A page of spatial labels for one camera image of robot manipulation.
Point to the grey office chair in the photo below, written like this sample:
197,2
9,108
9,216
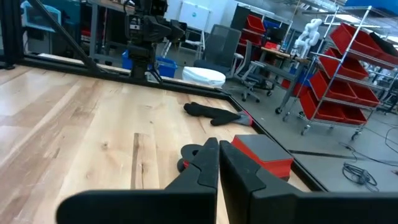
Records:
220,46

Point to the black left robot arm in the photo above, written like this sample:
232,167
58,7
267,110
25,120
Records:
146,31

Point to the blue floor bin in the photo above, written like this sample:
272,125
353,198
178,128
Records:
166,67

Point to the black glove with red cuff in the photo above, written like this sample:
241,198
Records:
214,115

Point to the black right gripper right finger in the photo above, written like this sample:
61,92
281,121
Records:
295,208

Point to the red box with dark lid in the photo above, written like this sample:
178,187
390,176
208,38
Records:
264,152

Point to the grey desk with wooden top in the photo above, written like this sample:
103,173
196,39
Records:
280,62

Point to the metal rack with red bins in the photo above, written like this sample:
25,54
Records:
342,81

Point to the white trash bin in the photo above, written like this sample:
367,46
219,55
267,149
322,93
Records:
203,76

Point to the blue storage bin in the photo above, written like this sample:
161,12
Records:
373,3

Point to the white board panel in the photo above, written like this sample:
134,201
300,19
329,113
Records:
194,15

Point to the teal plastic crate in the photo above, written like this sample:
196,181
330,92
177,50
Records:
40,18

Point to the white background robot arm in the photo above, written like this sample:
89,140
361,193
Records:
308,35

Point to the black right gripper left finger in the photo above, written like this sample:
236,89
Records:
155,205

